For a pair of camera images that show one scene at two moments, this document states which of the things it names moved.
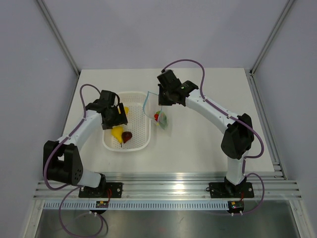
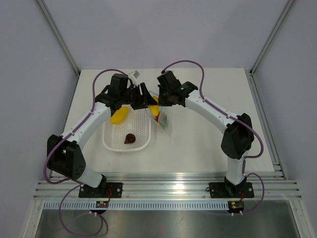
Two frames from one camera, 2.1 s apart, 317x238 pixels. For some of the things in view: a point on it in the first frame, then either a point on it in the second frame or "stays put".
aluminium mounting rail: (268, 186) stays put
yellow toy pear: (117, 132) → (154, 109)
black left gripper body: (115, 116) → (132, 95)
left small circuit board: (100, 204) stays put
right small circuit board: (236, 206) stays put
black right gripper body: (164, 97) stays put
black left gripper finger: (110, 125) → (143, 104)
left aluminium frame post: (59, 35) stays put
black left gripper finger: (123, 116) → (147, 95)
